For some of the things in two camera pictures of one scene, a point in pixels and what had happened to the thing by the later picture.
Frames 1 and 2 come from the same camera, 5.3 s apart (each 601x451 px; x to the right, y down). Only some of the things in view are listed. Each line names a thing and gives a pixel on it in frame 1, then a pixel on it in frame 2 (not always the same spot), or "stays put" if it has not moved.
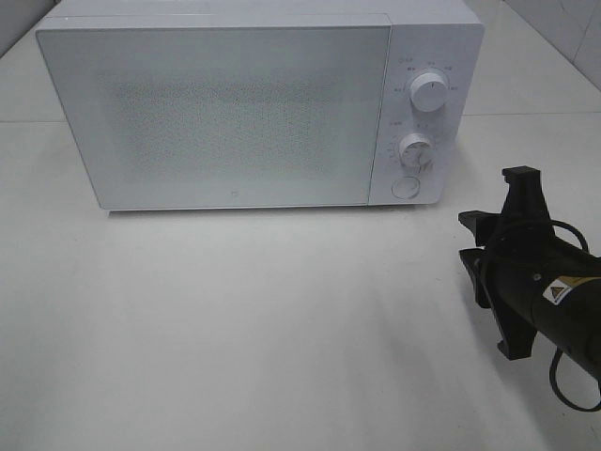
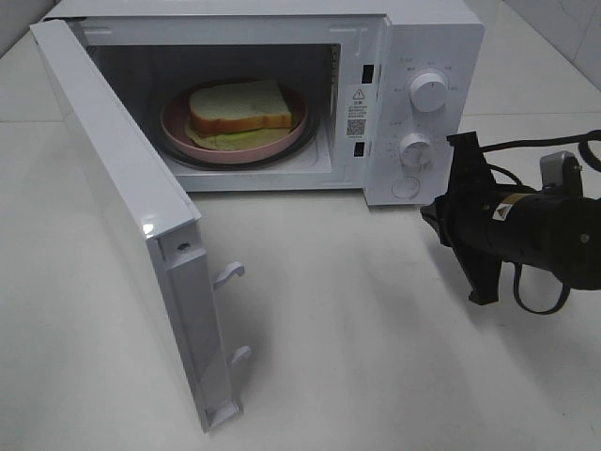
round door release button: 405,187 stays put
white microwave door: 223,117 to 156,220
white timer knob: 415,151 stays put
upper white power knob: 429,92 stays put
